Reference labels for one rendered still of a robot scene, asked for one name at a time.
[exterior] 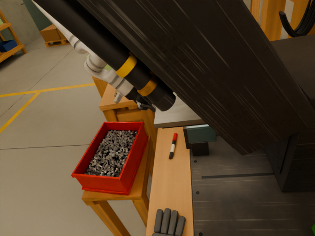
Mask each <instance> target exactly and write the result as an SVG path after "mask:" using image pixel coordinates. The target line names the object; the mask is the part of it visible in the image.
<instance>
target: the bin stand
mask: <svg viewBox="0 0 315 236"><path fill-rule="evenodd" d="M148 136H149V138H148V143H147V146H146V149H145V151H144V154H143V157H142V160H141V163H140V166H139V169H138V171H137V174H136V177H135V180H134V183H133V186H132V188H131V191H130V194H129V195H128V196H127V195H118V194H110V193H102V192H90V191H85V190H84V192H83V195H82V200H83V201H84V203H85V204H86V205H88V206H90V207H91V208H92V209H93V210H94V212H95V213H96V214H97V215H98V216H99V218H100V219H101V220H102V222H103V223H104V224H105V225H106V226H107V227H108V229H109V230H110V231H111V232H112V234H113V235H114V236H131V235H130V234H129V232H128V231H127V229H126V228H125V226H124V225H123V223H122V222H121V221H120V219H119V218H118V216H117V215H116V213H115V212H114V211H113V209H112V208H111V206H110V205H109V203H108V202H107V200H132V202H133V204H134V206H135V208H136V210H137V212H138V213H139V215H140V217H141V219H142V221H143V223H144V225H145V226H146V227H147V219H148V211H149V203H150V201H149V199H148V197H147V195H146V192H147V185H148V178H149V171H150V174H151V176H152V175H153V167H154V159H155V151H154V148H153V141H152V138H151V136H150V135H148Z"/></svg>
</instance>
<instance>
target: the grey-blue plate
mask: <svg viewBox="0 0 315 236"><path fill-rule="evenodd" d="M187 135H188V142H189V143H191V147H192V153H193V156H200V155H209V144H208V142H210V141H216V132H215V131H214V130H213V129H212V128H211V127H210V126H209V125H195V126H187Z"/></svg>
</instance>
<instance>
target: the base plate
mask: <svg viewBox="0 0 315 236"><path fill-rule="evenodd" d="M208 144H209V155H200V156H193V153H192V149H190V162H191V181H192V200H193V219H194V236H315V235H314V233H313V231H312V226H313V225H314V224H315V191H307V192H282V191H281V189H280V187H279V184H278V182H277V179H276V177H275V174H274V172H273V169H272V167H271V165H270V162H269V160H268V157H267V155H266V153H265V150H264V148H262V149H259V150H257V151H255V152H253V153H250V154H246V155H241V154H240V153H239V152H238V151H237V150H236V149H234V148H232V147H231V146H230V145H229V144H228V143H227V142H226V141H225V140H224V139H223V138H222V137H221V136H220V135H219V134H217V133H216V141H210V142H208Z"/></svg>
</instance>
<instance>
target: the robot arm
mask: <svg viewBox="0 0 315 236"><path fill-rule="evenodd" d="M32 2H33V3H34V4H35V5H36V7H37V8H38V9H39V10H40V11H41V12H42V13H43V14H44V15H45V16H46V17H47V18H48V19H49V20H50V21H51V22H52V24H53V25H54V26H55V27H56V28H57V29H58V30H59V31H60V32H61V33H62V34H63V35H64V36H65V37H66V39H67V40H68V41H69V42H70V44H71V45H72V46H73V48H74V49H75V50H76V51H77V52H78V53H79V54H85V53H87V52H88V53H89V54H90V56H89V57H88V58H87V59H86V61H85V62H84V68H85V70H86V71H87V72H88V73H89V74H90V75H92V76H94V77H96V78H99V79H101V80H103V81H105V82H107V83H109V84H110V85H111V86H113V87H114V88H115V89H116V90H117V91H118V93H117V95H116V97H115V100H114V102H115V103H117V104H118V103H119V102H120V100H121V99H122V97H123V96H124V97H126V98H127V99H128V100H133V101H134V102H135V103H136V104H138V107H137V108H138V109H139V110H145V111H146V110H148V109H150V110H151V111H153V112H154V113H155V112H156V106H154V105H153V104H152V102H151V101H150V100H149V99H148V98H147V97H146V96H142V95H141V94H139V93H138V92H137V89H136V88H135V87H134V86H133V85H132V84H130V83H129V82H128V81H127V80H126V79H124V78H120V77H119V76H118V75H117V74H116V72H115V70H114V69H113V68H111V69H110V70H106V69H104V67H105V66H106V65H107V63H106V62H104V61H103V60H102V59H101V58H100V57H99V56H98V55H97V54H95V53H94V52H93V51H92V50H91V49H89V48H88V47H87V46H86V45H85V44H84V43H82V42H81V41H80V40H79V39H78V38H76V37H75V36H74V35H73V34H72V33H71V32H69V31H68V30H67V29H66V28H65V27H63V26H62V25H61V24H60V23H59V22H58V21H56V20H55V19H54V18H53V17H52V16H51V15H49V14H48V13H47V12H46V11H45V10H43V9H42V8H41V7H40V6H39V5H38V4H37V3H36V2H34V1H33V0H32Z"/></svg>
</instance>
